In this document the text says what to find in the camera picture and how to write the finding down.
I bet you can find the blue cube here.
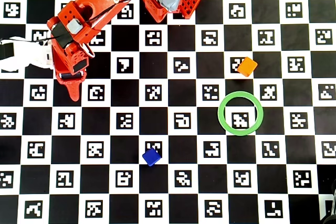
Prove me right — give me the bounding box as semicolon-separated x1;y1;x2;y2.
141;147;162;167

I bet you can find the orange cube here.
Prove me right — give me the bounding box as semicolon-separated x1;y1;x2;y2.
237;56;258;78

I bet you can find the black white marker board mat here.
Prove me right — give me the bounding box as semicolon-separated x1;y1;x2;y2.
0;0;336;224

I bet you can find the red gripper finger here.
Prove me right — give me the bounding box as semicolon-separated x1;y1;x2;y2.
59;80;83;102

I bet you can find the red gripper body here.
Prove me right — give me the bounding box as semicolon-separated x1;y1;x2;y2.
51;42;95;86

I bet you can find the green ring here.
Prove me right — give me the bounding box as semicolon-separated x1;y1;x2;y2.
217;91;264;137

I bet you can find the grey tape patch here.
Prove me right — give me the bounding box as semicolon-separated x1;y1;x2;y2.
66;18;84;35

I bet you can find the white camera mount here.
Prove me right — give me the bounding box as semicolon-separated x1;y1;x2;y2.
0;36;55;72

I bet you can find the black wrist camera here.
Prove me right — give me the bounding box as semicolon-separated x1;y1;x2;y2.
0;42;15;61

